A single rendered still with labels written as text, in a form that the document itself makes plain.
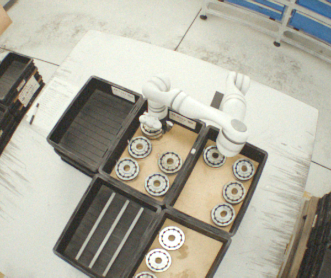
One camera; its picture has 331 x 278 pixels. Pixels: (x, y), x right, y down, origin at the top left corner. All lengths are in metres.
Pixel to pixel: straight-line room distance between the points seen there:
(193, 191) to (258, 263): 0.49
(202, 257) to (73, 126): 0.84
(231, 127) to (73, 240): 0.79
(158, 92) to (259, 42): 2.17
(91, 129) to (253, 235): 0.91
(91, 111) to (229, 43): 1.81
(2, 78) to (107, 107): 1.19
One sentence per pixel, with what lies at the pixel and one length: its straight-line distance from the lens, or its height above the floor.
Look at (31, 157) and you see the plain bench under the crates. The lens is 1.61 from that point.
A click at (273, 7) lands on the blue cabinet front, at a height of 0.46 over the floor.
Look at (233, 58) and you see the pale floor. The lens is 2.80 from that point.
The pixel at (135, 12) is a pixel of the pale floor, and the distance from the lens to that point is 3.24.
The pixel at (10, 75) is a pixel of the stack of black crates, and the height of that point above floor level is 0.49.
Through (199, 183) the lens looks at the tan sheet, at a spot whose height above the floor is 0.83.
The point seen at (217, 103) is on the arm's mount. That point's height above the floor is 0.72.
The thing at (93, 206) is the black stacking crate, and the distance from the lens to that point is 1.28.
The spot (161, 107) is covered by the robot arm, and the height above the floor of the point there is 1.09.
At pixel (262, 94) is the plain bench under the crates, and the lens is 1.72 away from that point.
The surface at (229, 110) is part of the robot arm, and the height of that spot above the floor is 1.13.
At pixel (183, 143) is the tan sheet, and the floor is 0.83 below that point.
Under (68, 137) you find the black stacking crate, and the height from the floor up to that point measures 0.83.
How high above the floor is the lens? 2.04
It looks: 64 degrees down
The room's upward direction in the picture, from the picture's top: straight up
